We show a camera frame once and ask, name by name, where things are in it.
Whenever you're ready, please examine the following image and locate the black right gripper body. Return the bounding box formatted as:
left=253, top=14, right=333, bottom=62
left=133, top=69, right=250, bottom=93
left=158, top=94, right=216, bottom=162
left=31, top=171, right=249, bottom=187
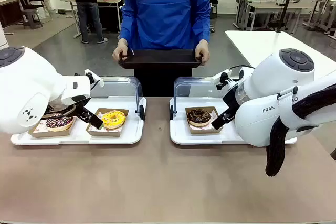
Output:
left=222, top=83, right=246, bottom=120

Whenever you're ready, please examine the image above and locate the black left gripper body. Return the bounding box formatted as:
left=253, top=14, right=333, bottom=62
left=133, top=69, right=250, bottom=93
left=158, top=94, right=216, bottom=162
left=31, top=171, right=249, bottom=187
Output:
left=41, top=97, right=89, bottom=120

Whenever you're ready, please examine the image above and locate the black serving tray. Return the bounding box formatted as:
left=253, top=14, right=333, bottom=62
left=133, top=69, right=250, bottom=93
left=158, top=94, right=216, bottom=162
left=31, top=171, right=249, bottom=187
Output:
left=117, top=48, right=207, bottom=69

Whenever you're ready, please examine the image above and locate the chocolate donut with coloured sprinkles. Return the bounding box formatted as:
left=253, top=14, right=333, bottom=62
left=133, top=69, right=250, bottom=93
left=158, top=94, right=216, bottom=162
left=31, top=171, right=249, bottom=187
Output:
left=44, top=113, right=75, bottom=132

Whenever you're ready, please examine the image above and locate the brown cardboard donut box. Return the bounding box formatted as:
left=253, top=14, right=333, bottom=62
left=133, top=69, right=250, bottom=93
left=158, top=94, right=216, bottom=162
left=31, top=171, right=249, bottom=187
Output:
left=27, top=115, right=77, bottom=138
left=86, top=108, right=130, bottom=137
left=185, top=105, right=224, bottom=135

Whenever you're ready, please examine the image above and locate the chocolate donut with dark sprinkles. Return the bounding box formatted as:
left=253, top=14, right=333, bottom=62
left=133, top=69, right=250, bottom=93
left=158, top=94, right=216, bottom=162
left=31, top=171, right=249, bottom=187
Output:
left=186, top=108, right=212, bottom=127

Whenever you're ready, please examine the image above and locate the yellow glazed donut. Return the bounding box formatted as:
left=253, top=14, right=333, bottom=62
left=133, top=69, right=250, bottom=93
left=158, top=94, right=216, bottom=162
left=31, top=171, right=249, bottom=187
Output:
left=101, top=109, right=127, bottom=130

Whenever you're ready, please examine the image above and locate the person in blue jacket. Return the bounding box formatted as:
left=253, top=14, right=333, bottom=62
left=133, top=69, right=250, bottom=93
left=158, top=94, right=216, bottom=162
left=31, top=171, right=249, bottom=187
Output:
left=119, top=0, right=211, bottom=98

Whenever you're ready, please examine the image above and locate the person's left hand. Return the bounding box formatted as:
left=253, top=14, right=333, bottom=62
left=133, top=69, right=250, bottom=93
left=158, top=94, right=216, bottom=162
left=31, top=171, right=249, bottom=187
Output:
left=193, top=39, right=211, bottom=65

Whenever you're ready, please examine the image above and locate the person's right hand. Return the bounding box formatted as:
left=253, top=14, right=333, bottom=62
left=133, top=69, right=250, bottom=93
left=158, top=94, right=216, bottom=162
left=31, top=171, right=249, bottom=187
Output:
left=112, top=38, right=132, bottom=63

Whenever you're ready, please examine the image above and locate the clear plastic lid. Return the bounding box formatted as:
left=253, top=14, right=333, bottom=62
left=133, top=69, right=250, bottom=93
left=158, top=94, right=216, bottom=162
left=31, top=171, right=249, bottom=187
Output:
left=170, top=76, right=242, bottom=121
left=90, top=76, right=144, bottom=124

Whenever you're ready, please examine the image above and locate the white plastic tray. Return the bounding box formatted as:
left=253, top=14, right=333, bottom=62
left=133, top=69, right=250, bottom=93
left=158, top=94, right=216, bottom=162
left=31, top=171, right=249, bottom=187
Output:
left=169, top=97, right=299, bottom=146
left=10, top=97, right=147, bottom=146

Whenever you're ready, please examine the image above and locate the white side table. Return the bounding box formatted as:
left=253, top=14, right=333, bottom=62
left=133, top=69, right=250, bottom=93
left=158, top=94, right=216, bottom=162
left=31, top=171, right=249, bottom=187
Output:
left=225, top=30, right=336, bottom=79

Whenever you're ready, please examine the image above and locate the grey office chair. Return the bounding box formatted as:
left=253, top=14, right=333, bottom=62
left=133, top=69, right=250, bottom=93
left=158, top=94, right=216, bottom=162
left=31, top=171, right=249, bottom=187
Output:
left=20, top=0, right=45, bottom=30

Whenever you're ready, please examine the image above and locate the grey background workbench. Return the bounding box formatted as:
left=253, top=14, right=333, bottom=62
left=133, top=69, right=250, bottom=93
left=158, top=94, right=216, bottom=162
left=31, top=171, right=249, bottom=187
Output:
left=235, top=0, right=312, bottom=31

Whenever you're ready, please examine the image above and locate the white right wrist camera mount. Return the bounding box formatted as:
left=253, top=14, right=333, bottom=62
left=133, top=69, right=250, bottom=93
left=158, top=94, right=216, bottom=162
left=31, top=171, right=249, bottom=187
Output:
left=211, top=68, right=241, bottom=91

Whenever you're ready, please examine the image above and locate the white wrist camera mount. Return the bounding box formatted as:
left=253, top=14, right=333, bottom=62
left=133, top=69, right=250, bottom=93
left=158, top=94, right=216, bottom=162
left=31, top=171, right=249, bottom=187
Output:
left=74, top=69, right=105, bottom=90
left=211, top=68, right=241, bottom=91

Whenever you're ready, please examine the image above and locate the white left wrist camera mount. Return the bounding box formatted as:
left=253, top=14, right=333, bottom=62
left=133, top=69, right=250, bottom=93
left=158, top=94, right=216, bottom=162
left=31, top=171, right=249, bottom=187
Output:
left=74, top=69, right=105, bottom=90

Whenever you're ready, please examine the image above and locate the black cable sleeve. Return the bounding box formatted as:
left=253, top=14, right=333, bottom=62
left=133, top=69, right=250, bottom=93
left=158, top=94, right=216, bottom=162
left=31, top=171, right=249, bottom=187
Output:
left=265, top=83, right=336, bottom=177

